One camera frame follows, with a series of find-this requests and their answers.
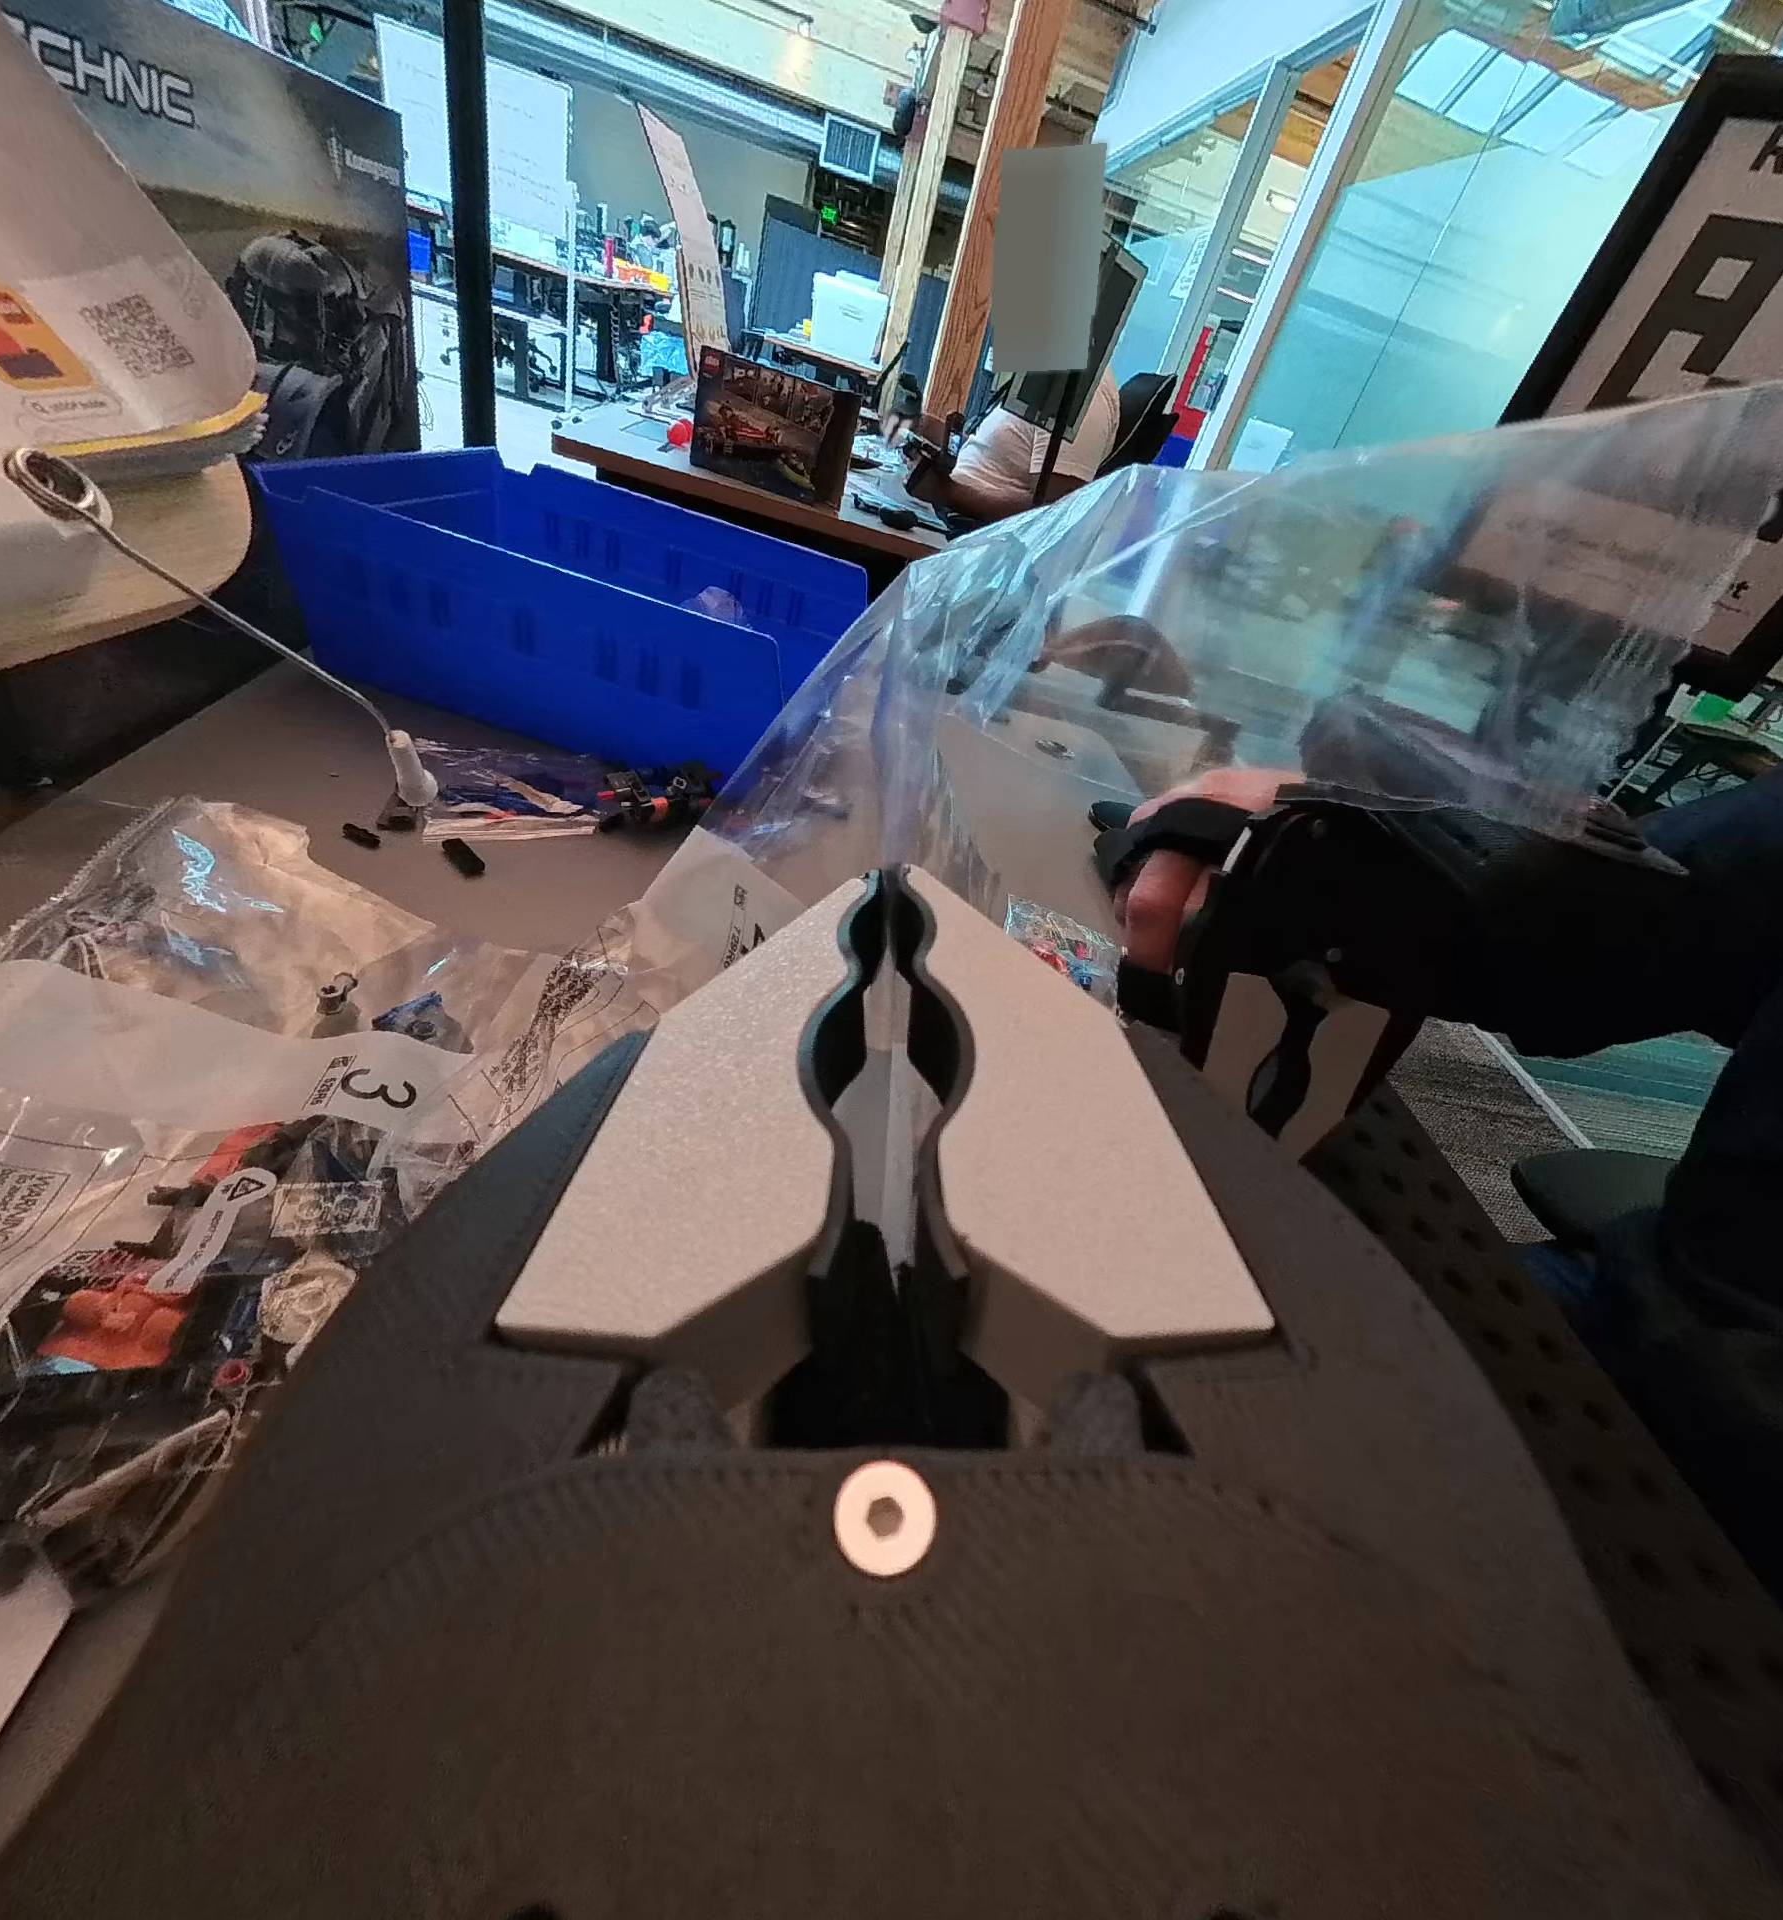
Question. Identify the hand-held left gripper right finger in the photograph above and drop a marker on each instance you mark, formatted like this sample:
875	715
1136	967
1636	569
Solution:
1116	1200

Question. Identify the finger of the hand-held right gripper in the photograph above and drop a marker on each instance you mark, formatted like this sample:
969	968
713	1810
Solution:
1240	1034
1364	1050

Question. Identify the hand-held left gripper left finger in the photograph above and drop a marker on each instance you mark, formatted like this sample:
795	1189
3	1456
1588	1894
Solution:
653	1200

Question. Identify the clear plastic bag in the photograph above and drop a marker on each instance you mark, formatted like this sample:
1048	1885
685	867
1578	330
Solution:
1282	600

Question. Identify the person's right forearm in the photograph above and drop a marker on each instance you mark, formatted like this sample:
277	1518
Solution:
1732	931

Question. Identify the small bag of lego parts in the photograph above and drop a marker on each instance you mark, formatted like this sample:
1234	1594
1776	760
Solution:
1066	944

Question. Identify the small black orange lego assembly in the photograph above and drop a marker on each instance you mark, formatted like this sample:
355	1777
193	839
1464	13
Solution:
659	794

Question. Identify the large white-label lego parts bag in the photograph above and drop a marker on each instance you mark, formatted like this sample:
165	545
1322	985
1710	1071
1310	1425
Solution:
157	1125

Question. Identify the small lego set box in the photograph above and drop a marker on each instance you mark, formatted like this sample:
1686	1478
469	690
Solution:
773	429

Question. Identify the black lego set box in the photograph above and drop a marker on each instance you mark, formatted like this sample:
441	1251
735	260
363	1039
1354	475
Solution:
307	225

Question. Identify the lego instruction booklet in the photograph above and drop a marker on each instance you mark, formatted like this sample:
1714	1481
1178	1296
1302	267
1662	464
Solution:
51	225

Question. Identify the person's right hand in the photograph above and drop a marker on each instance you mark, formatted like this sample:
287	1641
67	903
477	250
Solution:
1168	909

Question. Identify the black perforated board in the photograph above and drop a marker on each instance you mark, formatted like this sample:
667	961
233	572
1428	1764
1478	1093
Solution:
1506	1320

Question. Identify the black office chair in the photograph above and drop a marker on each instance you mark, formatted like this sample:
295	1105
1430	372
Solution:
1132	675
1146	420

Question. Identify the small bag of blue parts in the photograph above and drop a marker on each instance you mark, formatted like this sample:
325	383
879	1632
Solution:
509	794

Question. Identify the clear bag of pale parts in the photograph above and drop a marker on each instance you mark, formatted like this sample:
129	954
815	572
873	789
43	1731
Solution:
157	915

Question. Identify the blue plastic bin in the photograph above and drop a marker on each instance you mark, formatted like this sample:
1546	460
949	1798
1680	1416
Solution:
531	600

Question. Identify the black framed marker sign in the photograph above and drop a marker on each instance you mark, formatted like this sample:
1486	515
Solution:
1656	301

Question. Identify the wooden office desk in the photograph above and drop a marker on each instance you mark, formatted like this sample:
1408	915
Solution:
637	464

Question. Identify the brown cardboard sheet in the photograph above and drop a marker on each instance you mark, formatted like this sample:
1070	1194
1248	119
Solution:
689	225

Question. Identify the black steel column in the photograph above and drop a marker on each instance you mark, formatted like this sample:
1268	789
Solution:
469	225

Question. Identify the white board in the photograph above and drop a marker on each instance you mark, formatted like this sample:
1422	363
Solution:
471	121

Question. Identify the wooden post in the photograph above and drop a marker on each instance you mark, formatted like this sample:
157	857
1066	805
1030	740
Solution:
982	121

